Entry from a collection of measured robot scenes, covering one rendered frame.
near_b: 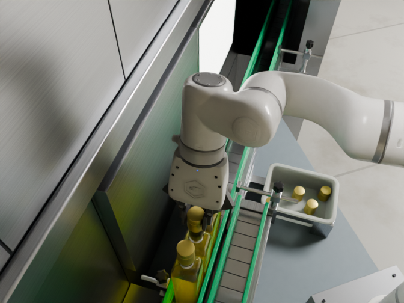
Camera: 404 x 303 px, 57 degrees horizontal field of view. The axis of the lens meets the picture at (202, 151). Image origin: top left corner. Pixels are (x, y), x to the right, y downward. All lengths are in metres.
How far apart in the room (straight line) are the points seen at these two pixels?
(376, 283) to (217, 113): 0.76
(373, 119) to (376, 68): 2.65
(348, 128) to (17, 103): 0.40
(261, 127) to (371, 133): 0.14
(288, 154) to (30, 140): 1.06
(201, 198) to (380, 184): 1.85
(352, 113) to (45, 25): 0.38
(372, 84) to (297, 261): 2.02
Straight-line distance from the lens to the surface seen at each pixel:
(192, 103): 0.54
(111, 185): 0.62
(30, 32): 0.44
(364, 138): 0.51
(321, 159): 2.39
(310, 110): 0.60
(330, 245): 1.24
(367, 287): 1.13
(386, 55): 3.32
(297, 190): 1.23
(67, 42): 0.49
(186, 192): 0.65
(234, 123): 0.51
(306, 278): 1.18
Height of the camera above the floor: 1.82
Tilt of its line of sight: 52 degrees down
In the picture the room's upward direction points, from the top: straight up
